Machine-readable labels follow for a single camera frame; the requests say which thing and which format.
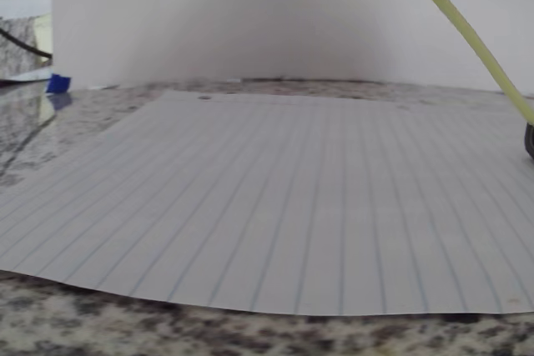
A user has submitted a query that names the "dark grey ring bead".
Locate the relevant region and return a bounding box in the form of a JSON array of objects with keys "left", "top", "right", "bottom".
[{"left": 523, "top": 121, "right": 534, "bottom": 161}]

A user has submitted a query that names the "pale yellow note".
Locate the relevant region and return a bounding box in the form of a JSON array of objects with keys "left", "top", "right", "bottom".
[{"left": 34, "top": 13, "right": 54, "bottom": 47}]

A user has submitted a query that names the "lined loose-leaf paper sheet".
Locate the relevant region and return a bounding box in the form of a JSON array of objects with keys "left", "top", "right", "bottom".
[{"left": 0, "top": 88, "right": 534, "bottom": 316}]

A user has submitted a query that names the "granite backsplash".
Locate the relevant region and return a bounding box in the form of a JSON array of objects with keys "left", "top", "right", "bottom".
[{"left": 0, "top": 13, "right": 54, "bottom": 76}]

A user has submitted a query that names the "white backdrop board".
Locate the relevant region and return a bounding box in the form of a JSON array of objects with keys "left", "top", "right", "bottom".
[{"left": 52, "top": 0, "right": 534, "bottom": 93}]

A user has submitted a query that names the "black cable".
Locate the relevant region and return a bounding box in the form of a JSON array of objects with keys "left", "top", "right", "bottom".
[{"left": 0, "top": 27, "right": 54, "bottom": 59}]

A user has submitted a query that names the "flat white card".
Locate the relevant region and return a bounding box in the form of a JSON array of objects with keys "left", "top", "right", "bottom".
[{"left": 0, "top": 68, "right": 54, "bottom": 83}]

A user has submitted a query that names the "blue tape piece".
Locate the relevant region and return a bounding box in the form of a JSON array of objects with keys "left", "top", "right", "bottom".
[{"left": 44, "top": 73, "right": 72, "bottom": 93}]

